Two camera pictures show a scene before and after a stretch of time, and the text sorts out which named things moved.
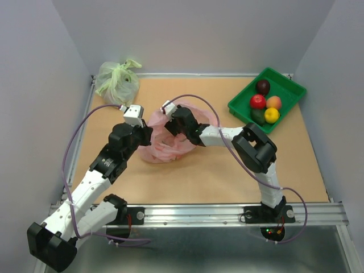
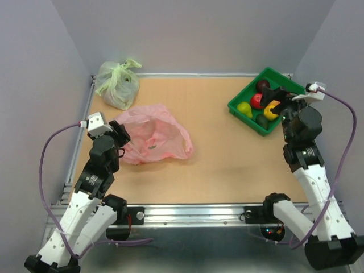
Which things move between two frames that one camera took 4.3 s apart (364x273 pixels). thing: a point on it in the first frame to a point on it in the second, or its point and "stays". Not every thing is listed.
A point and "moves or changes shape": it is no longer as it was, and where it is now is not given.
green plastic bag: [118, 83] stays
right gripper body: [173, 126] to [288, 116]
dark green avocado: [257, 116] moves or changes shape
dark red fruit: [263, 87] stays
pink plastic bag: [165, 147] moves or changes shape
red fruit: [257, 101] stays
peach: [273, 101] stays
